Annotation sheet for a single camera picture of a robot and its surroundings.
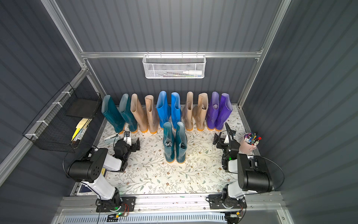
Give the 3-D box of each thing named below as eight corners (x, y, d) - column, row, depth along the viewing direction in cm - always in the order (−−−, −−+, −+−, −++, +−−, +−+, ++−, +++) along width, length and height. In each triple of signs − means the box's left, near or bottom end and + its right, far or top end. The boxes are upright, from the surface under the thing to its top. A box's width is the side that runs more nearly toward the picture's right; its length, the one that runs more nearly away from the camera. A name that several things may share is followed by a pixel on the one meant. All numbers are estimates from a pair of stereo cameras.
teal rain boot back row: (133, 138, 102) (120, 114, 81) (128, 120, 113) (115, 95, 92) (142, 134, 104) (132, 110, 83) (137, 117, 115) (126, 92, 94)
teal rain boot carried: (121, 141, 100) (105, 118, 80) (111, 123, 111) (95, 99, 90) (132, 135, 104) (120, 111, 83) (122, 118, 114) (109, 93, 94)
